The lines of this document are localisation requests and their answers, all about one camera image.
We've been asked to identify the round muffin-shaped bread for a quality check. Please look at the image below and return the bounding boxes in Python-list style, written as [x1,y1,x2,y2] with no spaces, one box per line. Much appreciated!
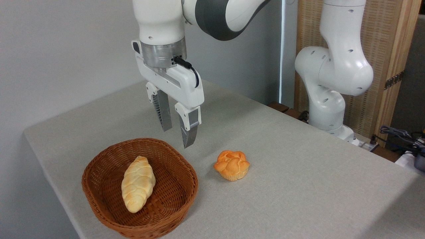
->
[213,150,250,182]

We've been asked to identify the black cable bundle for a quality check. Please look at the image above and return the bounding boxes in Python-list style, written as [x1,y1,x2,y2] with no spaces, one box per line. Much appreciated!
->
[372,125,425,156]

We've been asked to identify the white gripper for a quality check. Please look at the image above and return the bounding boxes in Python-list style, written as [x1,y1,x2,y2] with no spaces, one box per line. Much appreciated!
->
[131,40,205,149]

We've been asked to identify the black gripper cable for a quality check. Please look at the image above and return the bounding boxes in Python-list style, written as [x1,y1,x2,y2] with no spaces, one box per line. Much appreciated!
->
[172,56,200,89]

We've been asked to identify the metal screen hinge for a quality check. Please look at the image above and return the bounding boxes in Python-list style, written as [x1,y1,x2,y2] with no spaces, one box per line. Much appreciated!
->
[384,71,405,90]

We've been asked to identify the wooden woven screen panel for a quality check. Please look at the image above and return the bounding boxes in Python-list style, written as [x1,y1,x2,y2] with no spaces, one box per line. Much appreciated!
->
[294,0,422,148]

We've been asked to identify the white vertical wall trim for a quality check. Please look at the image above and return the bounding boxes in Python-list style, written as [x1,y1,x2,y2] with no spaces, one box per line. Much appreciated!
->
[279,0,286,104]

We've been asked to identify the dark grey device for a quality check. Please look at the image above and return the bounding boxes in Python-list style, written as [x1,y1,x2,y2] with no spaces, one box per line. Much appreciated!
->
[413,152,425,172]

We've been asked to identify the long pale bread loaf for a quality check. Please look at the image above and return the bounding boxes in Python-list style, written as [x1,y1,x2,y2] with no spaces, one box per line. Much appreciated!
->
[121,156,156,213]

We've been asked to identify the dark wooden ledge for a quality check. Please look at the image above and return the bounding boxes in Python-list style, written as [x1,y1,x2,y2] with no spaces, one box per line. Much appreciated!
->
[267,101,310,124]

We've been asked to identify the brown wicker basket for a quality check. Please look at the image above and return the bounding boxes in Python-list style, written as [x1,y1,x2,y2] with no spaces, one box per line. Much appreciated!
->
[82,138,199,239]

